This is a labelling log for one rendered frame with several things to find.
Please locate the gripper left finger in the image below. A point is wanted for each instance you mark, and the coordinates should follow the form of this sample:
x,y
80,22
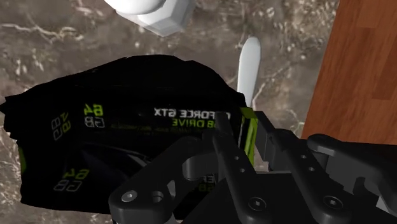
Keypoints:
x,y
231,161

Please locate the black box with green lettering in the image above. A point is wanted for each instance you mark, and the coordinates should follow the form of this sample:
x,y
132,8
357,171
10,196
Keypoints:
x,y
118,93

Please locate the white flat utensil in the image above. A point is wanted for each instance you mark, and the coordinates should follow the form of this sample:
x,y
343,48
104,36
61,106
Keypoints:
x,y
249,68

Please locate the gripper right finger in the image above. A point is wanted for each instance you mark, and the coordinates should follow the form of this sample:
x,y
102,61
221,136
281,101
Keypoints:
x,y
297,161

